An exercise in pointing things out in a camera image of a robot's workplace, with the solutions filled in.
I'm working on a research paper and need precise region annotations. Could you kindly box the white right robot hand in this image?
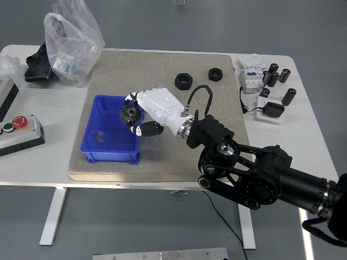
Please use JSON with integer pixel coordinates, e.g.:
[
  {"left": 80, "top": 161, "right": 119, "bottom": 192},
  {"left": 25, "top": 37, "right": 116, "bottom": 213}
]
[{"left": 124, "top": 86, "right": 194, "bottom": 138}]

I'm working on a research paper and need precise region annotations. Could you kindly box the large black gear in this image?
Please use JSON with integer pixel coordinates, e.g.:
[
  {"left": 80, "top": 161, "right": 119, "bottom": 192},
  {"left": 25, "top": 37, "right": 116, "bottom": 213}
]
[{"left": 119, "top": 104, "right": 142, "bottom": 126}]

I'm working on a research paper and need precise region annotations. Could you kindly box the large black hex nut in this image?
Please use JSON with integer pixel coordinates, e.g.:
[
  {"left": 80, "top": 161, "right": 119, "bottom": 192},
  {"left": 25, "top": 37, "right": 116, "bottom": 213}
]
[{"left": 175, "top": 73, "right": 194, "bottom": 90}]

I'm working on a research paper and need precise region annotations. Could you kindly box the blue plastic box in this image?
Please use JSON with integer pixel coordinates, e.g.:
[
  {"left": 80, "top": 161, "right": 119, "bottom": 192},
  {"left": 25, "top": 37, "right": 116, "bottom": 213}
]
[{"left": 80, "top": 94, "right": 146, "bottom": 165}]

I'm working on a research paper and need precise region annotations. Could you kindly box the small black hex nut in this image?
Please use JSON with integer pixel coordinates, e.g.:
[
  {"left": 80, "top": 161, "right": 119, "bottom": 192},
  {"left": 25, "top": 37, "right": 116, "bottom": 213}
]
[{"left": 208, "top": 67, "right": 224, "bottom": 81}]

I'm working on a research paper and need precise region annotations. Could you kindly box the grey emergency stop button box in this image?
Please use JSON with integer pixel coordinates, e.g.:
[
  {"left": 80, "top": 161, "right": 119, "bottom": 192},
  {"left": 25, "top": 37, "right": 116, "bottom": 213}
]
[{"left": 0, "top": 113, "right": 46, "bottom": 157}]

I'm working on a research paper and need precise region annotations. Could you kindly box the grey-black metal box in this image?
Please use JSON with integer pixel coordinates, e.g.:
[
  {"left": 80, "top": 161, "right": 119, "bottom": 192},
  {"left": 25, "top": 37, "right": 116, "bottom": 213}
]
[{"left": 0, "top": 77, "right": 20, "bottom": 122}]

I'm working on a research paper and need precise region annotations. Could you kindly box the grey-brown mat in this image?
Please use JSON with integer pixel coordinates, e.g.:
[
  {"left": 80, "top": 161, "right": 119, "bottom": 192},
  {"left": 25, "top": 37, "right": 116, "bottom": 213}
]
[{"left": 67, "top": 48, "right": 252, "bottom": 183}]

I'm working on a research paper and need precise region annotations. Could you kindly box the white circuit breaker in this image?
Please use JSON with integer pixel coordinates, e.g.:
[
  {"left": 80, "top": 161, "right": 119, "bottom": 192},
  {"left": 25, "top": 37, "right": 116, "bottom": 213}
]
[{"left": 239, "top": 67, "right": 266, "bottom": 95}]

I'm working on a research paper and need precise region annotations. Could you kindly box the metal floor fixture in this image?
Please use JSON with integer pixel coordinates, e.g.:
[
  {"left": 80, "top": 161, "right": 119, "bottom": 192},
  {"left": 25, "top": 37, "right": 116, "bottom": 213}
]
[{"left": 173, "top": 0, "right": 188, "bottom": 14}]

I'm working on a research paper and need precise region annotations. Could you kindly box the white paper carton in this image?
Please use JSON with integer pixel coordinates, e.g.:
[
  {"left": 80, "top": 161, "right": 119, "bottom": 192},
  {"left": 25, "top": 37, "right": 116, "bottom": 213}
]
[{"left": 237, "top": 53, "right": 267, "bottom": 70}]

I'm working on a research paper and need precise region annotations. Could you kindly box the white flat block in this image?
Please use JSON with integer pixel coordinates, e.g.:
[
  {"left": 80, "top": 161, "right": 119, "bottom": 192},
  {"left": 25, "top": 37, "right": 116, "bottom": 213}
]
[{"left": 254, "top": 96, "right": 281, "bottom": 125}]

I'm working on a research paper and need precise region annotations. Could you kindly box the clear plastic bag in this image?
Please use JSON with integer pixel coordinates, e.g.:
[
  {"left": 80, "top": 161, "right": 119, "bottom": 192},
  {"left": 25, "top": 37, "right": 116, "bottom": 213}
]
[{"left": 43, "top": 0, "right": 106, "bottom": 88}]

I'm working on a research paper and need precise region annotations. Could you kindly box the white-blue carton in bag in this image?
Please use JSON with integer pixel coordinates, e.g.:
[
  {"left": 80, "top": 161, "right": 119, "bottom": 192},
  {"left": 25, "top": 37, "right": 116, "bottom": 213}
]
[{"left": 53, "top": 53, "right": 75, "bottom": 74}]

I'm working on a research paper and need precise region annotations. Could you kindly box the black power adapter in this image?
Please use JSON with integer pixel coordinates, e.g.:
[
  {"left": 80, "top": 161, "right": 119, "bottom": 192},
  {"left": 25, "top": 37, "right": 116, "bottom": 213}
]
[{"left": 263, "top": 102, "right": 285, "bottom": 118}]

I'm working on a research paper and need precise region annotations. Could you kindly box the black moulded holder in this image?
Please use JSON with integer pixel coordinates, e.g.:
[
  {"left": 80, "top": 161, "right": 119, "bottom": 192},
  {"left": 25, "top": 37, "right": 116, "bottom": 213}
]
[{"left": 24, "top": 43, "right": 59, "bottom": 83}]

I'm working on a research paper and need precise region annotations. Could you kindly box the silver metal plate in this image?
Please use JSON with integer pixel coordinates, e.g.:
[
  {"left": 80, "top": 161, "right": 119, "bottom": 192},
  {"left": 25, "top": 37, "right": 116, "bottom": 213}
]
[{"left": 92, "top": 247, "right": 229, "bottom": 260}]

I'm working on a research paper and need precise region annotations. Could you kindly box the white right table leg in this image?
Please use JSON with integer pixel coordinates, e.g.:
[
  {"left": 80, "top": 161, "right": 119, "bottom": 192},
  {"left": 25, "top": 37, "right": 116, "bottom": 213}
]
[{"left": 237, "top": 203, "right": 257, "bottom": 250}]

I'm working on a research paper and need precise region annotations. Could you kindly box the white table leg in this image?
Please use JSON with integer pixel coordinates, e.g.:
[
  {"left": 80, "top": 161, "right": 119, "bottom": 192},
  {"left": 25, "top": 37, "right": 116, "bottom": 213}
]
[
  {"left": 39, "top": 186, "right": 68, "bottom": 246},
  {"left": 237, "top": 203, "right": 257, "bottom": 250}
]

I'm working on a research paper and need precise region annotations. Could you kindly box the clear bubble wrap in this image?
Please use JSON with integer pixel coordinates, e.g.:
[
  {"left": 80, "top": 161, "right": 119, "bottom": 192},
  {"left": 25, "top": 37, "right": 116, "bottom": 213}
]
[{"left": 0, "top": 55, "right": 25, "bottom": 87}]

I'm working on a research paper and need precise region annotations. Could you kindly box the white left table leg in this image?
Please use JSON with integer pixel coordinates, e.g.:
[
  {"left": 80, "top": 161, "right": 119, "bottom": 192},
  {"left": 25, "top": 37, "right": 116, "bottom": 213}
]
[{"left": 39, "top": 186, "right": 68, "bottom": 246}]

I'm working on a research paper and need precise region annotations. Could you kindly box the black adapter cord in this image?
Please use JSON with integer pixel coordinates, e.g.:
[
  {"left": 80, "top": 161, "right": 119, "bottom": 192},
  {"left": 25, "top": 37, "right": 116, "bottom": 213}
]
[{"left": 239, "top": 86, "right": 265, "bottom": 114}]

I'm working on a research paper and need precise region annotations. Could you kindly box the black floor cable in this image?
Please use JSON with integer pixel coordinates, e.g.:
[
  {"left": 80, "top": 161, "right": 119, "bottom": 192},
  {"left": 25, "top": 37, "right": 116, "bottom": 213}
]
[{"left": 202, "top": 191, "right": 249, "bottom": 260}]

